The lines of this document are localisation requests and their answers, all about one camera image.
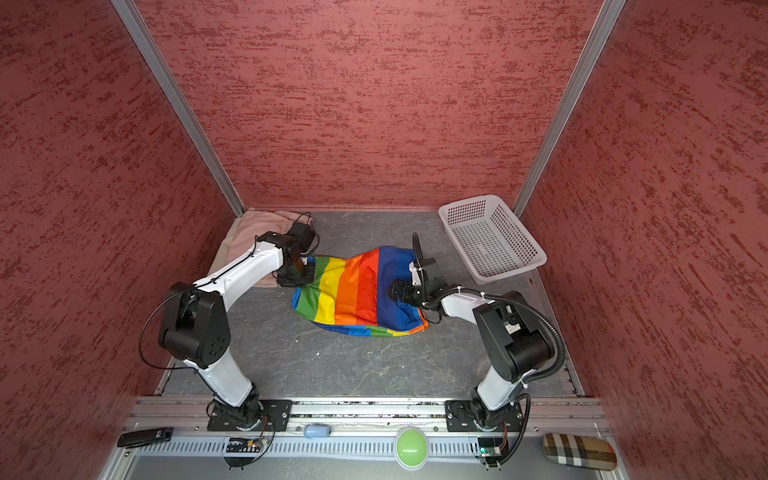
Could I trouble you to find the colourful shorts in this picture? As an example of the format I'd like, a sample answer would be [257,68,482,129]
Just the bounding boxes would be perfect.
[292,247,429,337]

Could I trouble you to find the pink shorts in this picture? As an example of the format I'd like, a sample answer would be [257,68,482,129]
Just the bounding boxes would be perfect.
[208,209,314,288]

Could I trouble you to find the beige shorts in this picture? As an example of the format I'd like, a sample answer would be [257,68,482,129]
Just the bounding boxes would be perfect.
[208,235,231,276]

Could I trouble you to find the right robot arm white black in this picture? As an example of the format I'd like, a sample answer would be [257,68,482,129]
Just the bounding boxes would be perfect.
[387,267,566,431]

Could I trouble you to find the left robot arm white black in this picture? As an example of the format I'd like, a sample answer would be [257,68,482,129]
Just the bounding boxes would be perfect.
[158,223,317,431]

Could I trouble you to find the white plastic laundry basket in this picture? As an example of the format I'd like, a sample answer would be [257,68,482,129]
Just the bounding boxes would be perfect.
[438,195,547,285]

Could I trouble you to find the green round button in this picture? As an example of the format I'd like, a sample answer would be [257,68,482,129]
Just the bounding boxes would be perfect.
[393,427,429,471]

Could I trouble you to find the small blue oval object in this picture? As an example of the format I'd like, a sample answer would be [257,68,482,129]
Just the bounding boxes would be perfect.
[303,424,332,439]

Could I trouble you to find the right circuit board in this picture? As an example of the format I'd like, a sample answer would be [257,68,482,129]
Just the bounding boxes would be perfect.
[475,437,508,469]

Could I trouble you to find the circuit board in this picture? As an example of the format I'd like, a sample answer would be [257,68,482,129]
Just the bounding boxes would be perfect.
[223,438,269,469]
[475,437,508,469]

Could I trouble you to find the left circuit board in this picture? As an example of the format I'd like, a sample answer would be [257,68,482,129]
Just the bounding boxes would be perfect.
[223,438,269,469]

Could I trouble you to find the plaid glasses case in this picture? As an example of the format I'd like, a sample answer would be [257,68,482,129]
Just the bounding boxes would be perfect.
[542,433,618,471]

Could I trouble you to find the black flat remote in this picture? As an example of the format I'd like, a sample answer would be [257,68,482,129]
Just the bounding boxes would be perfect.
[117,427,174,449]

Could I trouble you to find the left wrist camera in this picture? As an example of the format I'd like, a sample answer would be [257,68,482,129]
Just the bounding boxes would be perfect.
[287,221,320,257]

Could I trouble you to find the thick black cable conduit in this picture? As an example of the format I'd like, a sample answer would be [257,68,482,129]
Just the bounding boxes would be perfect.
[411,232,567,385]

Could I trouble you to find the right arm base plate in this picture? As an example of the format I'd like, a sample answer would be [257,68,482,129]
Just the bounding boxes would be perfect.
[444,400,523,433]

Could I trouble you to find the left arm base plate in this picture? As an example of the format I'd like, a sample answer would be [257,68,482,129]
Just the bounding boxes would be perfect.
[206,399,293,432]

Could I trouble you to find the aluminium front rail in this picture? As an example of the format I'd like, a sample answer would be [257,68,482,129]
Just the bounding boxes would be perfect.
[122,396,611,437]

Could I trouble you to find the aluminium corner post left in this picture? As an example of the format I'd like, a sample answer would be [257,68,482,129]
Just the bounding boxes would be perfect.
[111,0,246,217]

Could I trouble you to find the aluminium corner post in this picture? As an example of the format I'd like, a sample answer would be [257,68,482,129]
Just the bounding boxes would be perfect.
[513,0,626,217]
[111,0,246,217]

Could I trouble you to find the aluminium corner post right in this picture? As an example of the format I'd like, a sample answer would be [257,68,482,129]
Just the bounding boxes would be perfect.
[513,0,626,217]

